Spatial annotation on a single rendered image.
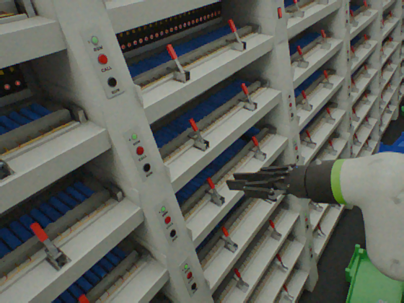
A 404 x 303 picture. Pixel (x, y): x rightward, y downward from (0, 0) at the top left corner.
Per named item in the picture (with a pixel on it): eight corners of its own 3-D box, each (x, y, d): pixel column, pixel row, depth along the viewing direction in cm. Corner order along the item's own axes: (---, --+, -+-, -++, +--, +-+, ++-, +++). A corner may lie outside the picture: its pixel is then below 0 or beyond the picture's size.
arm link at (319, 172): (340, 147, 63) (325, 171, 57) (355, 194, 66) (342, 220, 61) (312, 149, 67) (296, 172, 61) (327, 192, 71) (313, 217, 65)
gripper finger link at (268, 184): (291, 189, 70) (289, 192, 69) (249, 192, 77) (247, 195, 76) (285, 174, 69) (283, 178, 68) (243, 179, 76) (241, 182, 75)
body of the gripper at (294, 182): (311, 207, 64) (273, 204, 71) (325, 185, 70) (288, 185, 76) (300, 177, 62) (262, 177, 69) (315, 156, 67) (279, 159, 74)
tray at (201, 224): (286, 146, 121) (290, 126, 116) (192, 252, 83) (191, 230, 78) (244, 130, 131) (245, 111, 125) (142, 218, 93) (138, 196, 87)
